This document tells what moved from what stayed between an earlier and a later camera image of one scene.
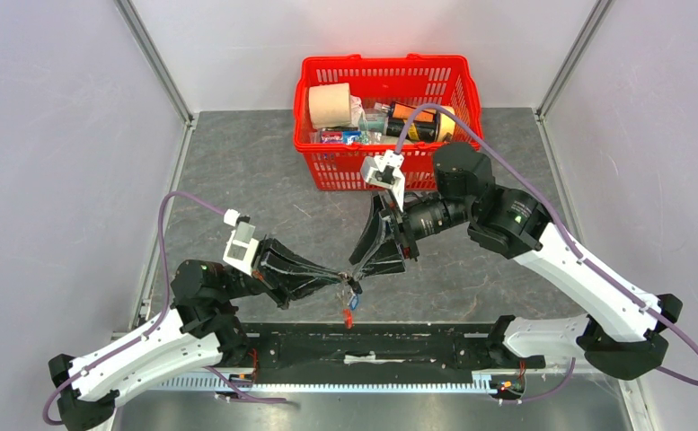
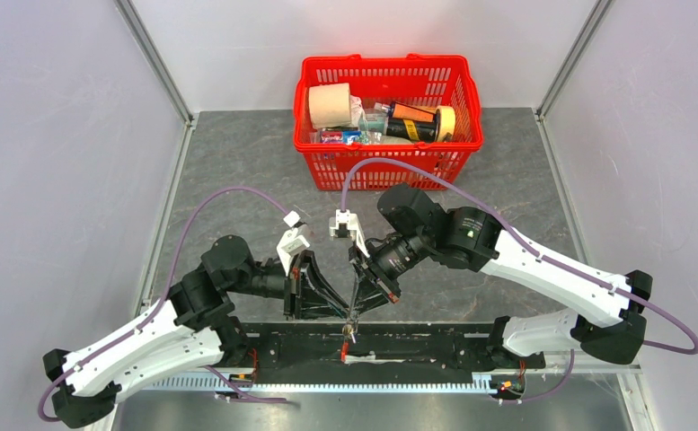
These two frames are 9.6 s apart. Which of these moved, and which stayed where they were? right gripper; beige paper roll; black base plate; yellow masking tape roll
Moved: right gripper
Stayed: beige paper roll; yellow masking tape roll; black base plate
